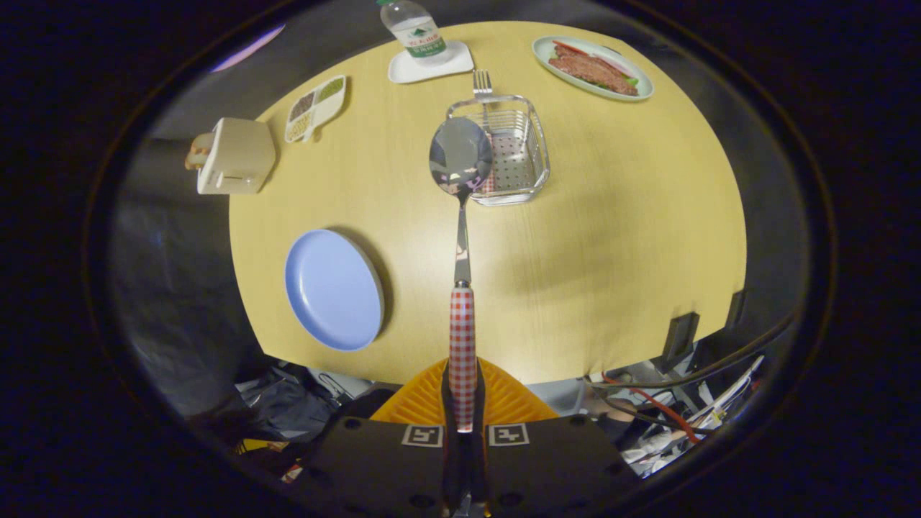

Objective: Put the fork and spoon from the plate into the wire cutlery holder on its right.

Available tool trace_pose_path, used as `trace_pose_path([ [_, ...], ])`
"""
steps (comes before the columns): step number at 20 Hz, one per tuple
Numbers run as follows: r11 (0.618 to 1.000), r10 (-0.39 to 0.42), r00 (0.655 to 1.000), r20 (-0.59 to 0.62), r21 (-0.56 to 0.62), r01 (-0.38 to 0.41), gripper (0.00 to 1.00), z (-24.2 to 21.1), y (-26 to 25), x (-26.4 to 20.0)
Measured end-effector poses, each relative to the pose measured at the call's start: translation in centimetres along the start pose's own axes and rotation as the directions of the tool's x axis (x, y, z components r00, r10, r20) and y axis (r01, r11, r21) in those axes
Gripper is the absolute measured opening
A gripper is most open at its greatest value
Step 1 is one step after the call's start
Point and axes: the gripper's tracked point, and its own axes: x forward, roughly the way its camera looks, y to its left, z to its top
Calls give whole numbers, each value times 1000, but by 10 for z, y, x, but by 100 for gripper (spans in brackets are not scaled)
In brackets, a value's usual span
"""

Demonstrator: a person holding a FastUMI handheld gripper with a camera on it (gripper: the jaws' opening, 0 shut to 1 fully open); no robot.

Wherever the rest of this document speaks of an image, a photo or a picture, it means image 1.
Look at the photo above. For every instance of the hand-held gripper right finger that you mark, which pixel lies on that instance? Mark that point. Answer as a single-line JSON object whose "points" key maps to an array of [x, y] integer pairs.
{"points": [[554, 467]]}

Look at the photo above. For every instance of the dark bag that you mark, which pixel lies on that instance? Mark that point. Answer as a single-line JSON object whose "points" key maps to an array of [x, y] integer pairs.
{"points": [[288, 406]]}

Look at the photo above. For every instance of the clear plastic basket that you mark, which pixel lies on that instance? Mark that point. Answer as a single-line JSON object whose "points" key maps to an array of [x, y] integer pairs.
{"points": [[522, 155]]}

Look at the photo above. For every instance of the white square coaster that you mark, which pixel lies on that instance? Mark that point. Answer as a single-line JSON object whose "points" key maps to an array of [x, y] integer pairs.
{"points": [[406, 72]]}

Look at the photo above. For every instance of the white toaster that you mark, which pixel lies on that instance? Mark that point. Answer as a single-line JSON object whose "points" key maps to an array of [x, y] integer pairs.
{"points": [[241, 155]]}

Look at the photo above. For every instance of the pale green plate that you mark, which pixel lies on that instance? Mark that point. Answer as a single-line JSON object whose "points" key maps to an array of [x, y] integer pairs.
{"points": [[547, 49]]}

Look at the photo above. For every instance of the blue round plate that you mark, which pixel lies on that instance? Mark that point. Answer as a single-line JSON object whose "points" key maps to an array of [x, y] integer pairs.
{"points": [[334, 291]]}

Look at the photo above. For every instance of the black table clamp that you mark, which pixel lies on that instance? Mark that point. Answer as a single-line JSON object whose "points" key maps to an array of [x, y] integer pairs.
{"points": [[680, 337], [736, 309]]}

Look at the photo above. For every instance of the white divided grain dish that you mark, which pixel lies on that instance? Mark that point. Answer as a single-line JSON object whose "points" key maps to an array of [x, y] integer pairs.
{"points": [[316, 108]]}

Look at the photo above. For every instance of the brown meat with vegetables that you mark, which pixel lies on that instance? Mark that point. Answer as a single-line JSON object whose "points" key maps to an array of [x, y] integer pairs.
{"points": [[590, 70]]}

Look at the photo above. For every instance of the brown bread slice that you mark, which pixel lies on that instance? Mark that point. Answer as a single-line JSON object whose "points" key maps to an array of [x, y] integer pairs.
{"points": [[203, 140], [194, 161]]}

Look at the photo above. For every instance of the clear plastic water bottle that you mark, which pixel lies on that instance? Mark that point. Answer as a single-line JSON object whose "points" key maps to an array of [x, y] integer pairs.
{"points": [[416, 32]]}

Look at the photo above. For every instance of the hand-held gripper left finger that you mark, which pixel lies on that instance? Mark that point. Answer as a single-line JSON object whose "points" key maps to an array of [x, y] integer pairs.
{"points": [[381, 467]]}

